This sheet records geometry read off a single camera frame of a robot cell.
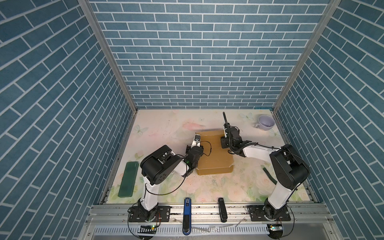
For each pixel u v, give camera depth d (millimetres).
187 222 693
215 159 943
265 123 1109
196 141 805
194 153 738
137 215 726
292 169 482
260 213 733
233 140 742
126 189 806
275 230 737
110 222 727
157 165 519
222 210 753
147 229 722
